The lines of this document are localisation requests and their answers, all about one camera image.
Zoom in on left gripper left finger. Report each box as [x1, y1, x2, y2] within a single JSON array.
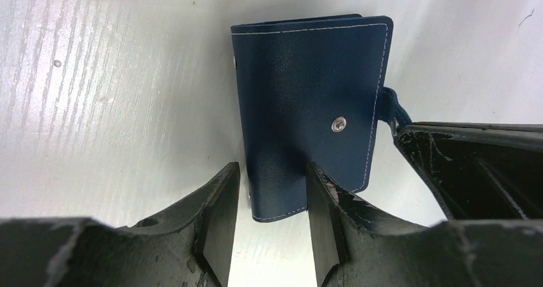
[[1, 162, 241, 286]]

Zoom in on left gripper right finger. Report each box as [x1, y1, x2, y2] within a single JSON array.
[[306, 163, 542, 286]]

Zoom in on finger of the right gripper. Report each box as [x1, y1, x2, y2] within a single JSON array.
[[392, 122, 542, 220]]

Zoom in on blue leather card holder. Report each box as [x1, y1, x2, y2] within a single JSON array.
[[231, 13, 411, 223]]

